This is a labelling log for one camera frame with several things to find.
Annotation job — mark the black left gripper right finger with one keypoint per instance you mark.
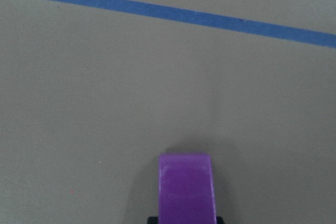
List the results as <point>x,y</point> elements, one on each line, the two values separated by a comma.
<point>220,220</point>

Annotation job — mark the brown paper table mat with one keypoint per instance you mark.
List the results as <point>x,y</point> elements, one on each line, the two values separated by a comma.
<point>91,97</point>

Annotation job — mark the purple trapezoid block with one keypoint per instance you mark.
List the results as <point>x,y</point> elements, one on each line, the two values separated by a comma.
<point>186,189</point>

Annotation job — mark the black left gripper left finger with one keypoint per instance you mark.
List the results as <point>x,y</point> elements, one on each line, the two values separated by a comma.
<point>152,220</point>

